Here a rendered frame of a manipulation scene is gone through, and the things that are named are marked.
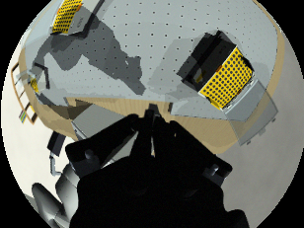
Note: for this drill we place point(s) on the yellow pipette tip rack plate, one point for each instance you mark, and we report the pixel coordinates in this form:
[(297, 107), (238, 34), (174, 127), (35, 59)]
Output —
[(34, 84), (231, 78)]

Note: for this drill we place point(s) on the yellow tip rack with holes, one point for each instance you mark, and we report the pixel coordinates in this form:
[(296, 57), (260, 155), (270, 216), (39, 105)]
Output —
[(65, 16)]

